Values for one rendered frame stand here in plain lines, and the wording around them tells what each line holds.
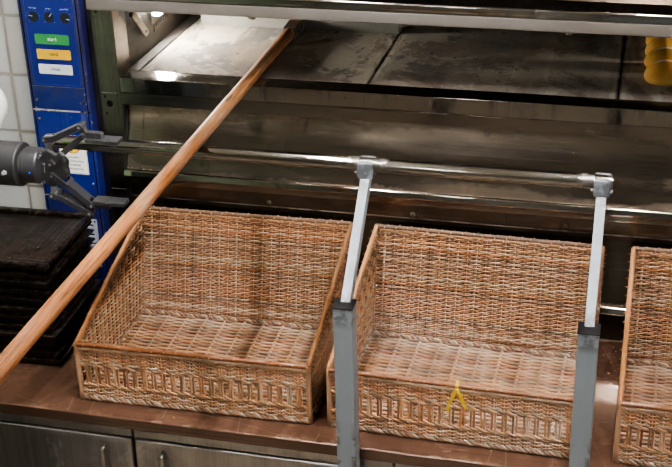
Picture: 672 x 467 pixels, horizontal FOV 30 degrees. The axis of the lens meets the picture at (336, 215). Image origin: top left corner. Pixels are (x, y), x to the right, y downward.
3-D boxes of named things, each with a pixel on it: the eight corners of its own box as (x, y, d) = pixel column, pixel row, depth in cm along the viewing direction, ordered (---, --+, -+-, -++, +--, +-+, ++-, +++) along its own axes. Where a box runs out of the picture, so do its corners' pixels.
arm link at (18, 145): (-10, 193, 256) (-16, 152, 251) (17, 170, 266) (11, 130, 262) (17, 196, 254) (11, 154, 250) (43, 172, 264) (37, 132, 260)
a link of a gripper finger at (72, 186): (51, 171, 254) (47, 176, 255) (93, 208, 255) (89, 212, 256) (59, 164, 257) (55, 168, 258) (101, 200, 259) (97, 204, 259)
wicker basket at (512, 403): (374, 318, 317) (372, 220, 305) (600, 343, 304) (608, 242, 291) (323, 429, 275) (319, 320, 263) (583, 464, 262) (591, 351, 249)
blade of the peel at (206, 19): (398, 34, 331) (398, 24, 330) (201, 24, 343) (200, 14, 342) (422, -5, 362) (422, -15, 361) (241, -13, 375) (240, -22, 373)
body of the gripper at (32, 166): (31, 138, 258) (72, 141, 256) (36, 175, 262) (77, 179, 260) (14, 152, 252) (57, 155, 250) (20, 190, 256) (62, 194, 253)
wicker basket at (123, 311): (149, 297, 330) (139, 202, 318) (359, 316, 318) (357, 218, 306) (75, 401, 287) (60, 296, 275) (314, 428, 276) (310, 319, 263)
